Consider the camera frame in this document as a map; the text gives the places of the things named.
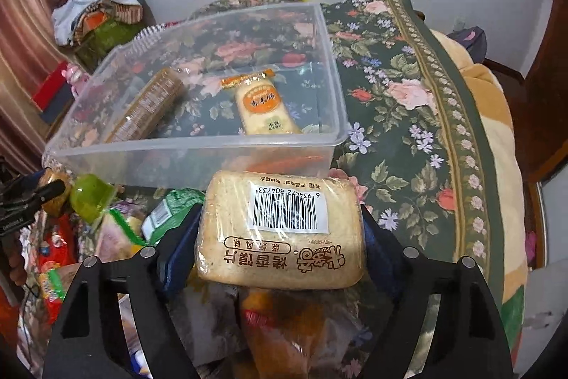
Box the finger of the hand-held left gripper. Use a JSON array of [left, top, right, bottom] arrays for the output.
[[0, 171, 68, 215]]

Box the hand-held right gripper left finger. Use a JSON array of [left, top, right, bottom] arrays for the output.
[[42, 204, 204, 379]]

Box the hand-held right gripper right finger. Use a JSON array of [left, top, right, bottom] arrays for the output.
[[359, 205, 521, 379]]

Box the golden snack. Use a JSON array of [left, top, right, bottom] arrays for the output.
[[38, 168, 74, 217]]

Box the toasted bread slice packet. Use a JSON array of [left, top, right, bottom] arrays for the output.
[[194, 169, 367, 290]]

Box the clear plastic storage box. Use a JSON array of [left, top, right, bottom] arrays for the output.
[[42, 1, 350, 190]]

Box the brown cracker packet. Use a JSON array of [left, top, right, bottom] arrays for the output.
[[105, 67, 187, 144]]

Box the orange cream bread packet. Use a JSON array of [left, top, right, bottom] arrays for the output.
[[220, 69, 303, 136]]

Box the red snack packet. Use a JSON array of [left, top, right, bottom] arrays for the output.
[[31, 214, 83, 320]]

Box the green jelly cup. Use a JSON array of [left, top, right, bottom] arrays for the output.
[[70, 173, 119, 225]]

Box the yellow green snack packet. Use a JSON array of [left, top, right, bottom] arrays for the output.
[[95, 205, 149, 264]]

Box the red box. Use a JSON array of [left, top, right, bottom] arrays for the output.
[[32, 67, 77, 114]]

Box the pink plush toy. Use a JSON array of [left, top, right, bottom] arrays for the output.
[[61, 61, 92, 98]]

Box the striped brown curtain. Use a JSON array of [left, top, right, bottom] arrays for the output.
[[0, 0, 78, 169]]

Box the yellow orange blanket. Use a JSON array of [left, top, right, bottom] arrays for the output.
[[427, 28, 530, 367]]

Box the green floral blanket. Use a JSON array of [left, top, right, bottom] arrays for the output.
[[133, 0, 505, 379]]

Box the pile of clothes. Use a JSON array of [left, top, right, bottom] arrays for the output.
[[51, 0, 157, 66]]

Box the brown wooden door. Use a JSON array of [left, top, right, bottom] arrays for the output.
[[483, 0, 568, 271]]

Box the purple bag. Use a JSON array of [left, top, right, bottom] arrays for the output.
[[445, 26, 490, 64]]

